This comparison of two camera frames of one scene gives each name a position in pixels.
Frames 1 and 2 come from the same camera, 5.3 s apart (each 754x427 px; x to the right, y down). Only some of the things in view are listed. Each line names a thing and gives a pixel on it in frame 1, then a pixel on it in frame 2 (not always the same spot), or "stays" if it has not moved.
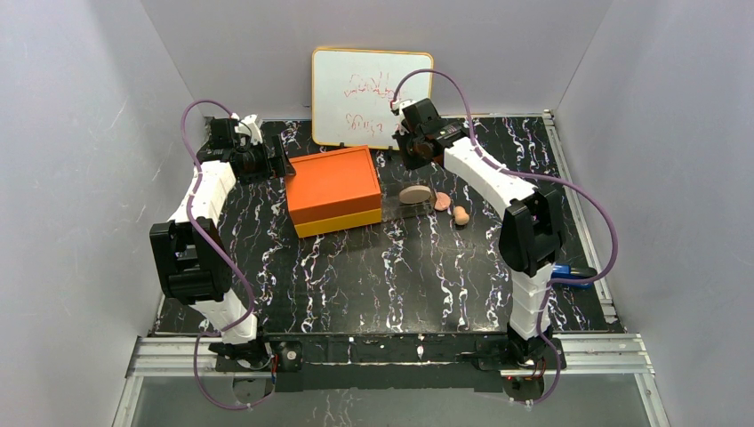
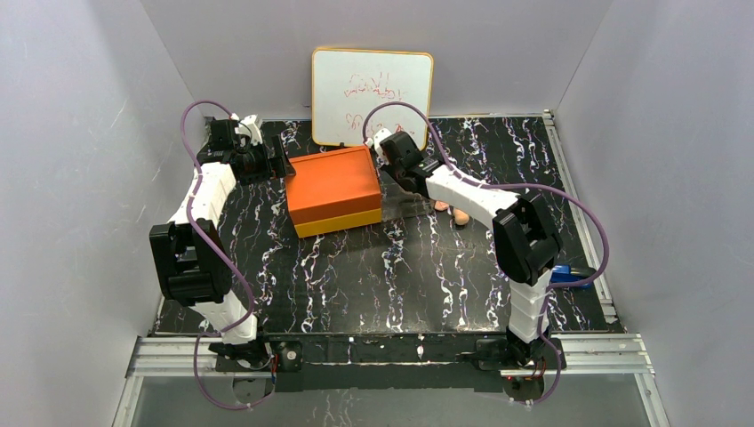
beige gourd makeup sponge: [460, 215] stays
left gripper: [280, 163] stays
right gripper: [406, 145] → [390, 176]
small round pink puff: [443, 201] stays
